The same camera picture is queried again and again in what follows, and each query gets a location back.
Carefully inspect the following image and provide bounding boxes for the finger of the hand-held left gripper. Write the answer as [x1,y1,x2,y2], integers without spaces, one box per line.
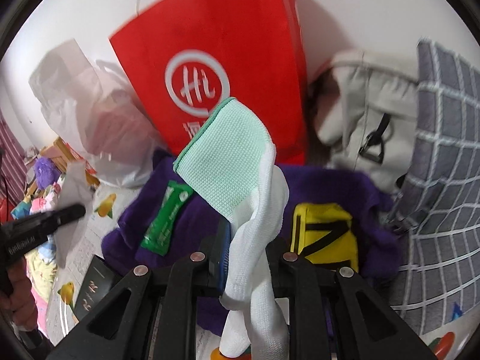
[11,204,87,233]

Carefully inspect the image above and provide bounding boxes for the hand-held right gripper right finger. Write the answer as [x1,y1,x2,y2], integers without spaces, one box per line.
[264,238,437,360]

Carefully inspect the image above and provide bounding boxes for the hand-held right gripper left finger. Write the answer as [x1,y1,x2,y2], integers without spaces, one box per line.
[47,217,232,360]

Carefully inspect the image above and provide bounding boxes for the purple fuzzy fabric tray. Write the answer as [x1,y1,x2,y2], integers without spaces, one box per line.
[102,148,402,340]

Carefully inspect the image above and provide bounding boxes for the yellow pouch with black stripes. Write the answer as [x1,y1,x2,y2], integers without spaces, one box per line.
[289,202,360,274]

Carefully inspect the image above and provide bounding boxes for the green tissue pack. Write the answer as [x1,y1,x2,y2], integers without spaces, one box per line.
[139,180,194,257]

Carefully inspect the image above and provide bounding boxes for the light green cloth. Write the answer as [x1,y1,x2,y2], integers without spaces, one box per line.
[173,97,291,359]

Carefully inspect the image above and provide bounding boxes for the person's left hand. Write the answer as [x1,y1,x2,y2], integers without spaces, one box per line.
[0,266,38,342]

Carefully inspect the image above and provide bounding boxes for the floral bedding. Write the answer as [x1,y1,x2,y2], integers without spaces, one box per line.
[9,180,61,342]

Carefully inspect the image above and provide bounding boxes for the fruit print tablecloth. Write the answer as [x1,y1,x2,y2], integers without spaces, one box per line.
[45,184,473,360]

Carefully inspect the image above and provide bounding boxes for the purple plush toy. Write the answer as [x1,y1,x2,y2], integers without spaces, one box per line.
[33,157,62,190]

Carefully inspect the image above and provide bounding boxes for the wooden headboard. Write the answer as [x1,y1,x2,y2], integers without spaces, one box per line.
[41,137,100,188]

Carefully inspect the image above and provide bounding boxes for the red striped cloth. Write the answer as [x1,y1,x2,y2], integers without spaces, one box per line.
[0,116,29,211]

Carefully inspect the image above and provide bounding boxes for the dark box with wooden end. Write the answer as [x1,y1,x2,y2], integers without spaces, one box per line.
[71,255,124,325]

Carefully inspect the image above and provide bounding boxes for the white plastic shopping bag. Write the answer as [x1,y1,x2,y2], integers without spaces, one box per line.
[28,39,167,188]

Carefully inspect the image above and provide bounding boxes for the grey checked cushion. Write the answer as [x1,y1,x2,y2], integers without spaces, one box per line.
[386,39,480,312]

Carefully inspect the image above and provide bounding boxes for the beige fabric bag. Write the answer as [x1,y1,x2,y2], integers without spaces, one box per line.
[311,50,421,196]

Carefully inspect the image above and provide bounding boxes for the red paper bag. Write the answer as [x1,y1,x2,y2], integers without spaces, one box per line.
[109,0,310,166]

